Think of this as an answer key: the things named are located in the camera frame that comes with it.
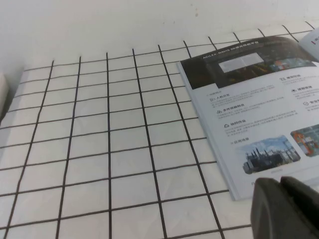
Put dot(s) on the white black grid tablecloth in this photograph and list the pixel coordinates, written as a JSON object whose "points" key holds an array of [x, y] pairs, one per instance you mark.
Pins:
{"points": [[99, 149]]}

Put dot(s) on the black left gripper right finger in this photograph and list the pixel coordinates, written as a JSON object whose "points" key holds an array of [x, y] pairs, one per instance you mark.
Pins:
{"points": [[307, 201]]}

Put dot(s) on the photo brochure book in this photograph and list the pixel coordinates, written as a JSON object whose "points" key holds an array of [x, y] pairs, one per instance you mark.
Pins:
{"points": [[249, 112]]}

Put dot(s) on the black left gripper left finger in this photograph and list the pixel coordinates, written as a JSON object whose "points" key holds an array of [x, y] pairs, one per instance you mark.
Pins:
{"points": [[271, 214]]}

